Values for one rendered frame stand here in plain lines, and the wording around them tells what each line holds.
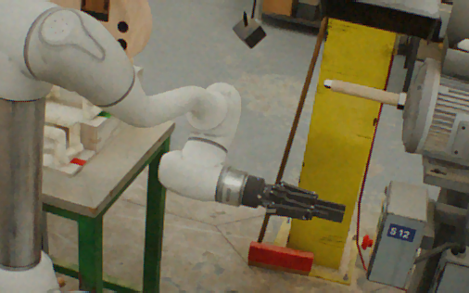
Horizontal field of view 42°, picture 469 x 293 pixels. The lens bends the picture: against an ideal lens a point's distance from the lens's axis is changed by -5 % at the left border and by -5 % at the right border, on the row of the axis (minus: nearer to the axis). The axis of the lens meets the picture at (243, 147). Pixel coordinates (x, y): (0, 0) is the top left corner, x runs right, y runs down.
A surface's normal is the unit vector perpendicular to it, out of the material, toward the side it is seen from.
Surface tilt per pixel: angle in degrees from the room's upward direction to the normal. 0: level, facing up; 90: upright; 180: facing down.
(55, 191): 0
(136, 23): 90
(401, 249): 90
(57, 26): 45
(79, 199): 0
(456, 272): 90
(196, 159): 37
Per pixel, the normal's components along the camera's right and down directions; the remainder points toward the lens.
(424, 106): -0.21, 0.10
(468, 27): -0.27, 0.42
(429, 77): -0.03, -0.54
